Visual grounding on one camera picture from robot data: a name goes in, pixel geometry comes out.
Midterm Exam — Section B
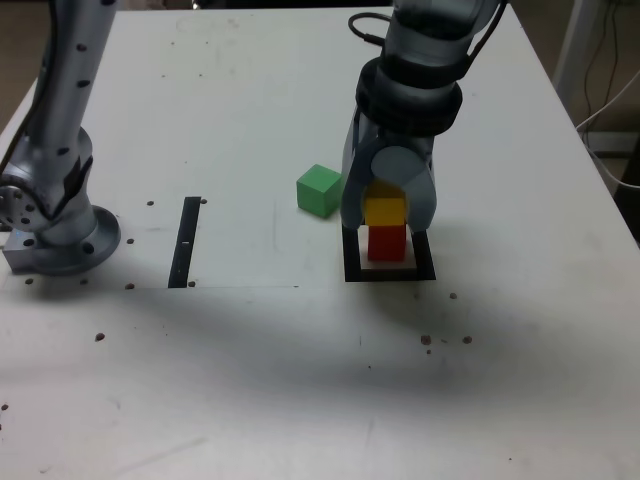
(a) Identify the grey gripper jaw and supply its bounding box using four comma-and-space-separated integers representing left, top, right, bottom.
339, 107, 382, 231
370, 144, 440, 234

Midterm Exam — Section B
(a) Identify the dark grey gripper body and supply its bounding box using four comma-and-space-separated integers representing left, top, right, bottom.
367, 124, 436, 169

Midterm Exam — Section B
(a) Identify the yellow cube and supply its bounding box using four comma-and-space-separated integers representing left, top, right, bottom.
363, 180, 407, 227

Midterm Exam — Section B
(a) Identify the white background cable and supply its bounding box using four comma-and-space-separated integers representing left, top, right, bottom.
574, 69, 640, 190

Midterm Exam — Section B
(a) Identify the green cube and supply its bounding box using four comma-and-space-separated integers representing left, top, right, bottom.
295, 163, 344, 220

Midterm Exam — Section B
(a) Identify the white metal post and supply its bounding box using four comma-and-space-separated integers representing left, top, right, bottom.
552, 0, 604, 104

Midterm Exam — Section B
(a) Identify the black tape strip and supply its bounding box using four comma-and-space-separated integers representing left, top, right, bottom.
167, 196, 202, 289

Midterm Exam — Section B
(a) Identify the black tape square outline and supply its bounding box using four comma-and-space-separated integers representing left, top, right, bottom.
342, 222, 437, 284

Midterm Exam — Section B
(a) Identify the red cube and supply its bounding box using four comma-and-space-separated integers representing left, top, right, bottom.
367, 224, 405, 263

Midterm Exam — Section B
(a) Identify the black background cable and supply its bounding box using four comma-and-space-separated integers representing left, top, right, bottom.
584, 0, 622, 119

